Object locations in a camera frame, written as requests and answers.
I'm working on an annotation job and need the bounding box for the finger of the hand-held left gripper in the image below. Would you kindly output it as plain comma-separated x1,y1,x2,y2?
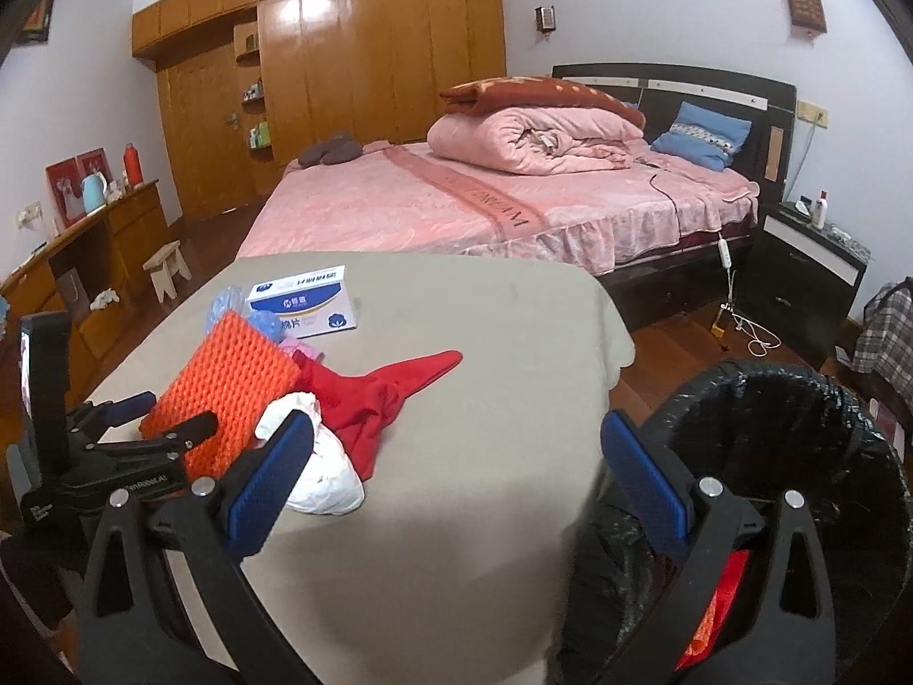
78,410,219,459
67,391,158,436

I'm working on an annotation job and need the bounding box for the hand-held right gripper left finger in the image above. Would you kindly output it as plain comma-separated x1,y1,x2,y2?
80,410,318,685

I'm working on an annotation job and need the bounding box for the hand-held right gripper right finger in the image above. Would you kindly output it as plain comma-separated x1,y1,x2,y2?
600,410,837,685

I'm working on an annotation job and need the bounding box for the white plastic bag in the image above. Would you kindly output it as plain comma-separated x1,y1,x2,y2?
255,392,366,517

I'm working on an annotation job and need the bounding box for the orange mesh bag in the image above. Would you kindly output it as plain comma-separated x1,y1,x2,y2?
139,310,304,479

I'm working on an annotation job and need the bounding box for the red plastic bag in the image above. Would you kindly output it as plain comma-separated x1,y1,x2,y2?
674,549,752,668

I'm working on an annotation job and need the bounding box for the blue plastic bag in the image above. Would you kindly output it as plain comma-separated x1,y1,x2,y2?
203,285,282,344

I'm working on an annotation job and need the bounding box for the black lined trash bin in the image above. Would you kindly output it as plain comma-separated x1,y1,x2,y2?
563,360,913,685

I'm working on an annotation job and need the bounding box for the white and blue carton box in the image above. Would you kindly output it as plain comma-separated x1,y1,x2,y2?
246,265,358,340

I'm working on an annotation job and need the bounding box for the small wooden stool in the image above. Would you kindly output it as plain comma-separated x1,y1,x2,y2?
143,243,192,303

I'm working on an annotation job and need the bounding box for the wooden dresser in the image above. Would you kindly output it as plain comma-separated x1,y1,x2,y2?
0,180,172,401

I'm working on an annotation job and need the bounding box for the black and white nightstand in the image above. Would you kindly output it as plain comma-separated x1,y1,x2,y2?
750,201,870,365

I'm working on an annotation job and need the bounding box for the plaid cloth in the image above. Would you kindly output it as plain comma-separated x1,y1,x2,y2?
852,284,913,393

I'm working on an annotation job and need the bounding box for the pink bedspread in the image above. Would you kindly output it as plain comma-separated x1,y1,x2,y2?
235,139,759,279

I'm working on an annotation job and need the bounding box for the blue pillow with patterned band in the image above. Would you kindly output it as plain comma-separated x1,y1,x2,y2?
651,101,753,172

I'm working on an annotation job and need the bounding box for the folded pink quilt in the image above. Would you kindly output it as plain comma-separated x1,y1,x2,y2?
428,106,647,176

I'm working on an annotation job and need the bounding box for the wooden wardrobe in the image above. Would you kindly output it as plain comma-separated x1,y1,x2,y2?
130,0,509,225

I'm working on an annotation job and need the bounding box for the folded red-brown blanket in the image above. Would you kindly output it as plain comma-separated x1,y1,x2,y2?
438,76,647,126

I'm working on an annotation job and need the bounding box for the dark wooden bed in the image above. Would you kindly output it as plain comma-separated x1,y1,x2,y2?
235,63,798,344

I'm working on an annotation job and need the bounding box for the white floor cable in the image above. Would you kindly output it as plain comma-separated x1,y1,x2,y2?
728,307,782,356

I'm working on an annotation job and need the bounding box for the large red photo frame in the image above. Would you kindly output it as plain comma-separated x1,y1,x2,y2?
46,160,90,225

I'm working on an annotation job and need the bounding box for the small red photo frame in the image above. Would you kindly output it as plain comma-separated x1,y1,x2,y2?
75,148,111,183

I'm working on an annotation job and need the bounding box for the dark framed wall picture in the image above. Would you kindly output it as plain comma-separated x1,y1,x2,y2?
20,0,59,44

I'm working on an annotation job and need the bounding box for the large wooden wall lamp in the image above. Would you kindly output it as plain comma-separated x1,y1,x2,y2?
785,0,829,35

